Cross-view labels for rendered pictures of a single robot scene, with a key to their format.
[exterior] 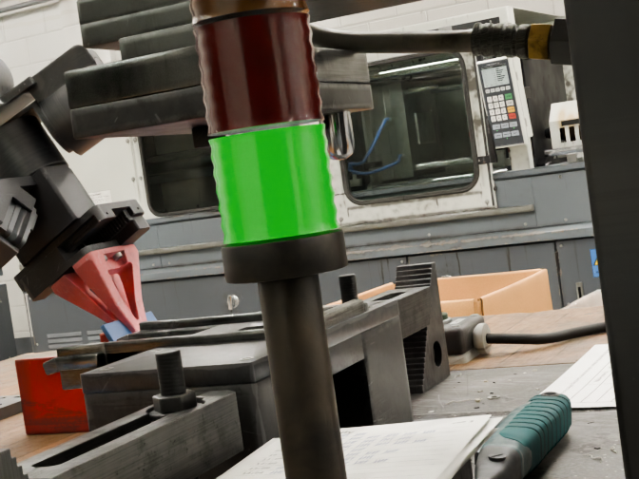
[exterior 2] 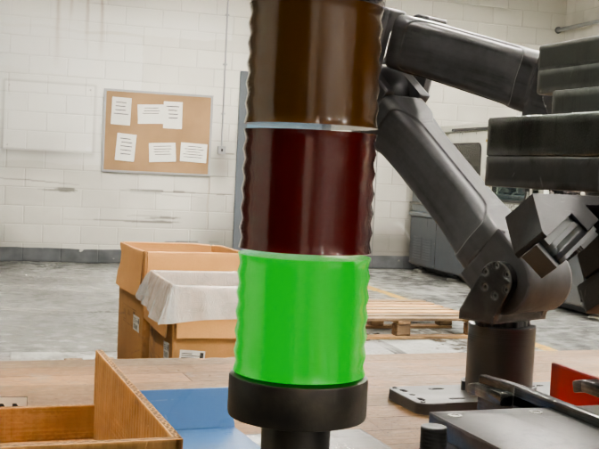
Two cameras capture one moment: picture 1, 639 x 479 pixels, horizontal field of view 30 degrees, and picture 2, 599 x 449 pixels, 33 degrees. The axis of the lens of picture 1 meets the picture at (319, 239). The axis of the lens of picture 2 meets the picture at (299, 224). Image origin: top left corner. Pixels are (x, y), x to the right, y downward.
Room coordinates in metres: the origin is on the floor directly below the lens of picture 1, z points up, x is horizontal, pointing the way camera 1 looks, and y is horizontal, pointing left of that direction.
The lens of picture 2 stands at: (0.18, -0.19, 1.11)
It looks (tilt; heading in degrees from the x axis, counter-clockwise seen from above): 3 degrees down; 45
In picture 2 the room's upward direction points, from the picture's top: 3 degrees clockwise
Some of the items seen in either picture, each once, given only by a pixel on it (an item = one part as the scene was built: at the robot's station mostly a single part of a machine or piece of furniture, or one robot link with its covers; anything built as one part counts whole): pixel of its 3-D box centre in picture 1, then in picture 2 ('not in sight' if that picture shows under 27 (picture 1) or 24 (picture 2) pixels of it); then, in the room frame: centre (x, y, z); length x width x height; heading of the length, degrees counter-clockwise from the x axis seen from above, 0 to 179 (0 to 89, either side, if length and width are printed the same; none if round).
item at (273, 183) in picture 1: (274, 183); (301, 313); (0.38, 0.01, 1.07); 0.04 x 0.04 x 0.03
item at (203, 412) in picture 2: not in sight; (214, 436); (0.60, 0.30, 0.93); 0.15 x 0.07 x 0.03; 68
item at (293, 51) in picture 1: (259, 75); (307, 191); (0.38, 0.01, 1.10); 0.04 x 0.04 x 0.03
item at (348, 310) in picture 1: (337, 333); not in sight; (0.67, 0.00, 0.98); 0.07 x 0.01 x 0.03; 155
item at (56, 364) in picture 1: (106, 359); (515, 400); (0.69, 0.13, 0.98); 0.07 x 0.02 x 0.01; 65
